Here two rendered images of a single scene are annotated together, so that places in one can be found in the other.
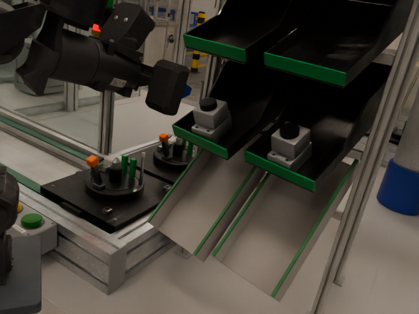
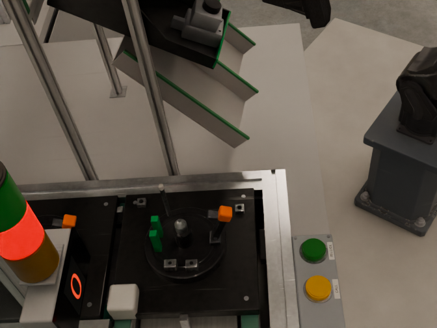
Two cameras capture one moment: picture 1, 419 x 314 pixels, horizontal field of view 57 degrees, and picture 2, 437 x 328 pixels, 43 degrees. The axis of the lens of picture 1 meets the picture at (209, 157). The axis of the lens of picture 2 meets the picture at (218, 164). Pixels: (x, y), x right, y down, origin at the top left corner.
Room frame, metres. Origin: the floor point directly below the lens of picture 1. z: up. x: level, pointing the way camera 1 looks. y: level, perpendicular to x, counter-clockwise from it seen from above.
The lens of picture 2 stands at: (0.95, 0.72, 1.78)
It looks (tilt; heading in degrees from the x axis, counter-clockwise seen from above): 50 degrees down; 249
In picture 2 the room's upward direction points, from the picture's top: 9 degrees counter-clockwise
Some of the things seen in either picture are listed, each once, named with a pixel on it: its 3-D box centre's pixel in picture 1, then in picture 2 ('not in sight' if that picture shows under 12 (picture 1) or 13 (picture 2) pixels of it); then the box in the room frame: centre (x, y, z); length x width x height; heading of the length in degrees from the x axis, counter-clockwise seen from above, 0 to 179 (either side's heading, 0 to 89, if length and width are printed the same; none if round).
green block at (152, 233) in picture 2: (124, 164); (155, 241); (0.88, 0.21, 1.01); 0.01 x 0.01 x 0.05; 62
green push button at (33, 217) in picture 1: (32, 222); (313, 250); (0.65, 0.33, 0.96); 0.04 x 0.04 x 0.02
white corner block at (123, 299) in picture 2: (114, 164); (123, 301); (0.97, 0.26, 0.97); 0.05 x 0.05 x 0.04; 62
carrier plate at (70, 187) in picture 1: (114, 190); (187, 249); (0.83, 0.22, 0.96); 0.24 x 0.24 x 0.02; 62
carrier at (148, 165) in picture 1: (178, 147); (33, 241); (1.06, 0.09, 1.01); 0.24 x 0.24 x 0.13; 62
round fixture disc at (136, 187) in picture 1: (115, 184); (185, 243); (0.83, 0.22, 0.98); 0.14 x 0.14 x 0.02
